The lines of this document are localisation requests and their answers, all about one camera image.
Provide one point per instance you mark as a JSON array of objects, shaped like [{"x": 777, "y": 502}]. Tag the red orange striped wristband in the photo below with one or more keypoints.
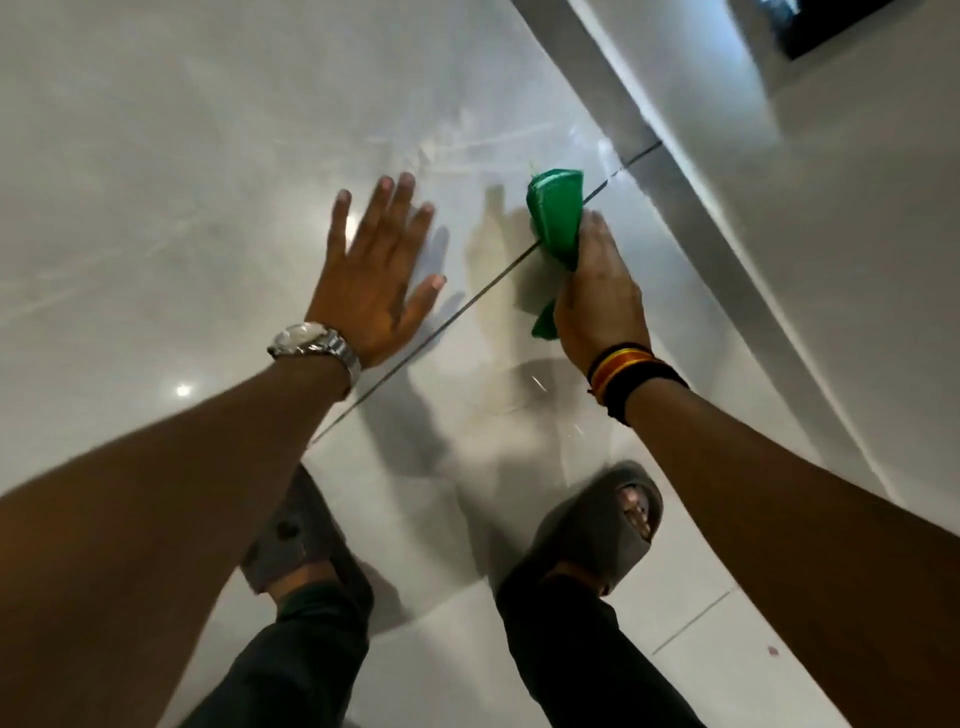
[{"x": 626, "y": 364}]

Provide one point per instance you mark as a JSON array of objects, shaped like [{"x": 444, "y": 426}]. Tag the green cleaning cloth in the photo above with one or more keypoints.
[{"x": 556, "y": 206}]

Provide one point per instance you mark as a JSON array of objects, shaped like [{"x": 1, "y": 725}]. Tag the person's right forearm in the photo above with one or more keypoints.
[{"x": 810, "y": 540}]

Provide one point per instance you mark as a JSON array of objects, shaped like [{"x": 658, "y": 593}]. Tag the dark trousers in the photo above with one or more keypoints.
[{"x": 300, "y": 660}]

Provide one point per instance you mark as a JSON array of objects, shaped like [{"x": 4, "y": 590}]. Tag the person's left middle finger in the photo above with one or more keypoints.
[{"x": 396, "y": 214}]

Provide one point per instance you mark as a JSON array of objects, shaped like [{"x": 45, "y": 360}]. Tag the person's left little finger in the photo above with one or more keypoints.
[{"x": 339, "y": 221}]

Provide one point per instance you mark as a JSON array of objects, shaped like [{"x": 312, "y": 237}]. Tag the black framed opening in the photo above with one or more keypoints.
[{"x": 817, "y": 22}]

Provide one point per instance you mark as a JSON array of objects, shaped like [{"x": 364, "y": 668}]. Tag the person's left hand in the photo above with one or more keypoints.
[{"x": 367, "y": 292}]

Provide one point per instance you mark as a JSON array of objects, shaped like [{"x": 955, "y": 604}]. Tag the black thread wristband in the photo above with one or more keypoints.
[{"x": 637, "y": 382}]

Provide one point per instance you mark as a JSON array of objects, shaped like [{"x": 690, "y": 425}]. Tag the silver metal wristwatch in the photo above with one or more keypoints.
[{"x": 311, "y": 339}]

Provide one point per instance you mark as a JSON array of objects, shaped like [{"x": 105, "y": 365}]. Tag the person's right fingers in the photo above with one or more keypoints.
[{"x": 596, "y": 236}]

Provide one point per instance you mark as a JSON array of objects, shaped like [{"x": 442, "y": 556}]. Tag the grey skirting board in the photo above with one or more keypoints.
[{"x": 675, "y": 202}]

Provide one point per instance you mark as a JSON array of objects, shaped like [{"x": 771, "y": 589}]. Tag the grey slipper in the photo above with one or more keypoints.
[
  {"x": 300, "y": 525},
  {"x": 592, "y": 532}
]

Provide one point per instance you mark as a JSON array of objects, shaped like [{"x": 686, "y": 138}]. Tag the person's left forearm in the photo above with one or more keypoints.
[{"x": 150, "y": 525}]

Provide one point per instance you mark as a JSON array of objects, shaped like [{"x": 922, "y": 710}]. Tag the person's right hand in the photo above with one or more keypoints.
[{"x": 600, "y": 307}]

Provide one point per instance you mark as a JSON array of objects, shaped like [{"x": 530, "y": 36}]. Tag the person's left thumb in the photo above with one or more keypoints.
[{"x": 421, "y": 304}]

